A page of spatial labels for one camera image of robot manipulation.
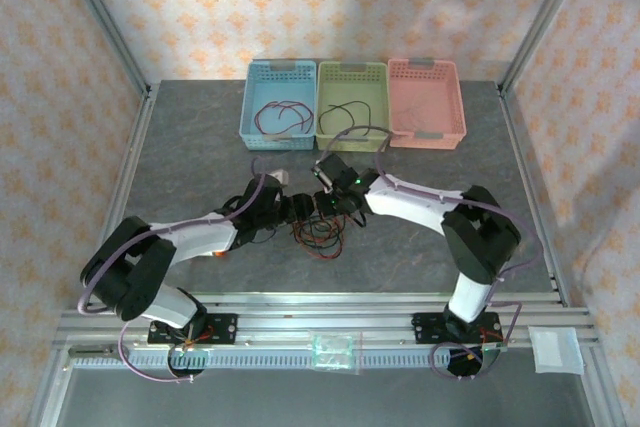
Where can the blue perforated plastic basket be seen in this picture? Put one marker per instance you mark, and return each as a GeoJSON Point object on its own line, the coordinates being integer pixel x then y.
{"type": "Point", "coordinates": [277, 92]}

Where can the green perforated plastic basket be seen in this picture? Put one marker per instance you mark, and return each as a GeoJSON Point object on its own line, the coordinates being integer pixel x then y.
{"type": "Point", "coordinates": [352, 87]}

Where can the pink perforated plastic basket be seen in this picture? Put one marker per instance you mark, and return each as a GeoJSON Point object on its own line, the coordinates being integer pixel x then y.
{"type": "Point", "coordinates": [425, 92]}

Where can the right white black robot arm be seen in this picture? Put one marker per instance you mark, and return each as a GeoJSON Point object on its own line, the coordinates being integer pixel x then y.
{"type": "Point", "coordinates": [415, 202]}

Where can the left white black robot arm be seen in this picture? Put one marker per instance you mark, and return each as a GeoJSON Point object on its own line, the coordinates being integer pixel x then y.
{"type": "Point", "coordinates": [195, 239]}

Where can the clear plastic bag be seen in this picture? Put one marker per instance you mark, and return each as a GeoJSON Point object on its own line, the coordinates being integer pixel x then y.
{"type": "Point", "coordinates": [335, 352]}

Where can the white pouch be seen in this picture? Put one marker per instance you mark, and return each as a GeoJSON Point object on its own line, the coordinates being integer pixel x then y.
{"type": "Point", "coordinates": [556, 351]}

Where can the aluminium rail frame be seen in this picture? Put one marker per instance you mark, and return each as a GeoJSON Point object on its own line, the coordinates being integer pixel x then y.
{"type": "Point", "coordinates": [350, 314]}

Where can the aluminium frame post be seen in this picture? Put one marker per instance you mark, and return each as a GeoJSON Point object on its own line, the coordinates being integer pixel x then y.
{"type": "Point", "coordinates": [545, 17]}
{"type": "Point", "coordinates": [107, 27]}

